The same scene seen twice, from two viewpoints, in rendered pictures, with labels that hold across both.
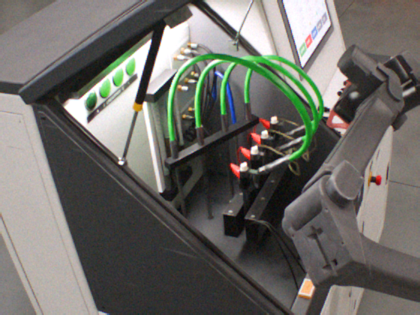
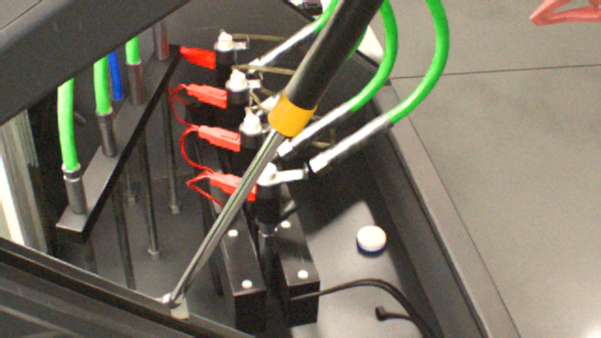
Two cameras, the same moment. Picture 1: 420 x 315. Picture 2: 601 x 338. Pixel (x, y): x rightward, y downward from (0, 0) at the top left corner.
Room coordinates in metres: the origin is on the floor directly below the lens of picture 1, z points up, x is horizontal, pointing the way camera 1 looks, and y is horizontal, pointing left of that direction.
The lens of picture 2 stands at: (0.71, 0.37, 1.76)
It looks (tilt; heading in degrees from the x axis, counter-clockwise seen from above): 43 degrees down; 315
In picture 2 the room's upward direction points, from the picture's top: 3 degrees clockwise
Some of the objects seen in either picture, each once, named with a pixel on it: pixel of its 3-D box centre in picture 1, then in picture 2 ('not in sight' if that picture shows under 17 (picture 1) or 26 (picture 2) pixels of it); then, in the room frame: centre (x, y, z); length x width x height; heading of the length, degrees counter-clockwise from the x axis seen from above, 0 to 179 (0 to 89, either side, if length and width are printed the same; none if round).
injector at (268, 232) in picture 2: (250, 200); (276, 241); (1.21, -0.09, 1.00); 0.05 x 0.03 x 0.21; 62
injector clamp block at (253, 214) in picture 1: (262, 199); (246, 224); (1.32, -0.14, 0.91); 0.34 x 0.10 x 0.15; 152
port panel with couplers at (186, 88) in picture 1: (188, 80); not in sight; (1.55, 0.04, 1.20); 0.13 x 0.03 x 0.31; 152
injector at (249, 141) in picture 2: (260, 183); (261, 192); (1.28, -0.13, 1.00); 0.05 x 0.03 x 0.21; 62
